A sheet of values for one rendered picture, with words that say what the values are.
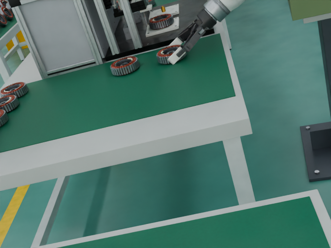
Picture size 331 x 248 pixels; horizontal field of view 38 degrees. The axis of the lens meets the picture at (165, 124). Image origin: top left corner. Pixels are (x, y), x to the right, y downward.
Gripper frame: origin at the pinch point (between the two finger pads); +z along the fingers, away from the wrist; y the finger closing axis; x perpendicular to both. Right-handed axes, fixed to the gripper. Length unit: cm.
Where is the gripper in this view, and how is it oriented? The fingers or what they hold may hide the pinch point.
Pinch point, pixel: (172, 53)
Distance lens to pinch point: 183.6
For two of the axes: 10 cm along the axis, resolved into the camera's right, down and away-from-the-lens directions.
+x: -7.1, -6.0, -3.6
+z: -7.0, 6.7, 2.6
